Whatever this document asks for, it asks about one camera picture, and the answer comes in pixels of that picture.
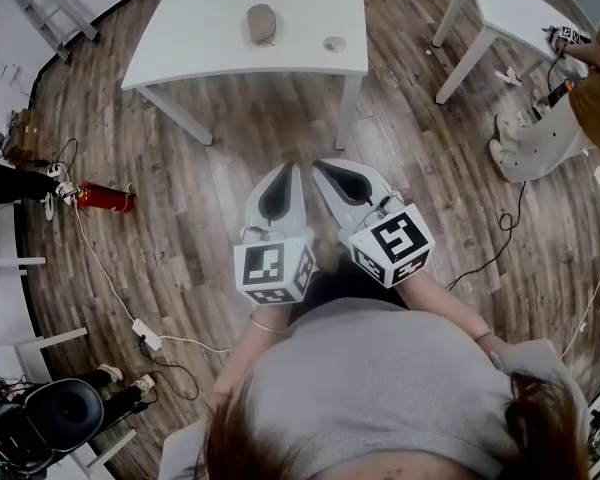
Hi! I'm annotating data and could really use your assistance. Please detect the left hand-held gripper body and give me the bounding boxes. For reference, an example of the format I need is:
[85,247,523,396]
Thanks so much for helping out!
[233,223,317,306]

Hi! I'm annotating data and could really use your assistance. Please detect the person's black trousers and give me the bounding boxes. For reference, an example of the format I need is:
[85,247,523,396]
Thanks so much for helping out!
[289,257,411,319]

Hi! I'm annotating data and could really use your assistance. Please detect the red fire extinguisher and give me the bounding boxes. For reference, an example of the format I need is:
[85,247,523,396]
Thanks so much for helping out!
[74,180,137,214]

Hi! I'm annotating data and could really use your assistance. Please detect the cardboard box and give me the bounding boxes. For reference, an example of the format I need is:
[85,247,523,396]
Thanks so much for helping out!
[2,107,39,162]

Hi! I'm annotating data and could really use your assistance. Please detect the person's right forearm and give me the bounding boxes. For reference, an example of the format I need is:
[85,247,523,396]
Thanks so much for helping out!
[397,267,501,357]

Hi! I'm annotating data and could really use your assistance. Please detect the white table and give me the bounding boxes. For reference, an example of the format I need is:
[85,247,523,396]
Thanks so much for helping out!
[432,0,594,105]
[0,326,89,384]
[0,202,47,277]
[120,0,369,152]

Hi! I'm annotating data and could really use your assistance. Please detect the aluminium ladder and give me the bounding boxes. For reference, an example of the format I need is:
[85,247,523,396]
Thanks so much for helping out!
[0,0,99,64]

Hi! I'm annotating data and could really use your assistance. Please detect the black office chair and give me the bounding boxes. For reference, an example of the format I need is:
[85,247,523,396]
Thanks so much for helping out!
[0,377,106,477]

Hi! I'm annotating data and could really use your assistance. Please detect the thin gold bracelet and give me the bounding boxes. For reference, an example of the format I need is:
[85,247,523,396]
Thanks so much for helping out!
[249,317,291,337]

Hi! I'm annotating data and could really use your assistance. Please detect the person's left forearm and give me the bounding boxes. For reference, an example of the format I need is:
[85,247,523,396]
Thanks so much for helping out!
[212,301,301,397]

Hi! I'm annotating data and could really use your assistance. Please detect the beige oval pad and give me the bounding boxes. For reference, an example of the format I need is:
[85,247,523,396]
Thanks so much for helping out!
[246,3,277,45]

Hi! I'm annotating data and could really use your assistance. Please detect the person's grey shirt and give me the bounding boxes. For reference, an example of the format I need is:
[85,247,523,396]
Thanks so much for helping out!
[157,295,594,480]

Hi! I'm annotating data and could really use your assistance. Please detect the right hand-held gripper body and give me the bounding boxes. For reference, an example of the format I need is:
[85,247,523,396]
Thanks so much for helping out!
[344,200,436,290]

